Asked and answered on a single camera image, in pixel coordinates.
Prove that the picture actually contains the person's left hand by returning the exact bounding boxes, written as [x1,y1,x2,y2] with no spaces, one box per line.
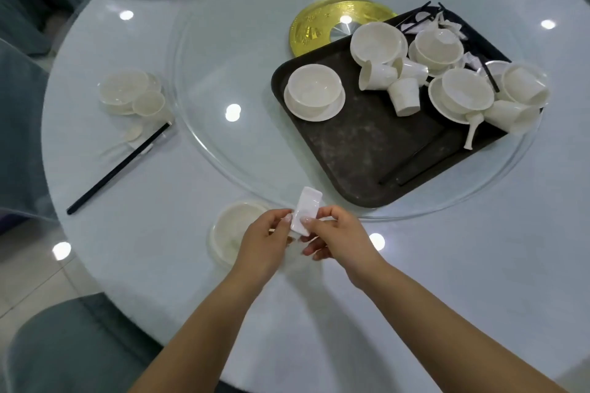
[228,207,296,290]

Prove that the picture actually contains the white round table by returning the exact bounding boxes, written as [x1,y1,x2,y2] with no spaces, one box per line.
[40,0,590,393]

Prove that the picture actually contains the gold turntable base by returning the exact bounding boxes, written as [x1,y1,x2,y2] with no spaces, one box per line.
[289,0,398,58]

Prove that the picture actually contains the glass lazy susan turntable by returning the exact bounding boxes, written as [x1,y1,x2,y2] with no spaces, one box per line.
[170,0,543,222]

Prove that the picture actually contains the person's right forearm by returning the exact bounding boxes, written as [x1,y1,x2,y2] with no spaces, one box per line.
[361,259,568,393]

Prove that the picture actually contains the black tray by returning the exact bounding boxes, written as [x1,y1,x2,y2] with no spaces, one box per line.
[270,4,546,209]

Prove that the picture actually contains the person's right hand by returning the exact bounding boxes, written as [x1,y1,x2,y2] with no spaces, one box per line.
[299,205,388,292]

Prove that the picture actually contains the person's left forearm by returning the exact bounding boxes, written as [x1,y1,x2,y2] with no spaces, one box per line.
[128,268,270,393]

